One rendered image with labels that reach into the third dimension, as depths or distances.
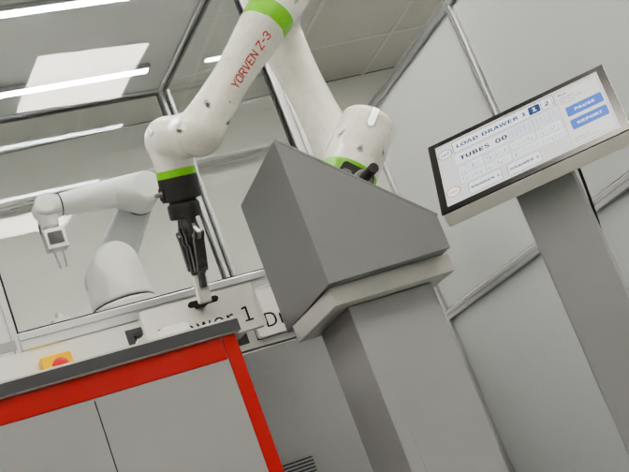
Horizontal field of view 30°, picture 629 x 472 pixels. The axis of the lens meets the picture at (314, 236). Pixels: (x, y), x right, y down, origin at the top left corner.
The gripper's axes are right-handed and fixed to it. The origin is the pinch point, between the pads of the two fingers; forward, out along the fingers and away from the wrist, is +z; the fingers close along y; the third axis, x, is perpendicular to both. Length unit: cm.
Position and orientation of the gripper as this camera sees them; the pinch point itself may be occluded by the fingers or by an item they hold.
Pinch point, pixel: (201, 287)
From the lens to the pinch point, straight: 271.3
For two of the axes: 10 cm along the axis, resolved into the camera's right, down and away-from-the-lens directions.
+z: 2.1, 9.7, 0.7
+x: 8.7, -2.2, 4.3
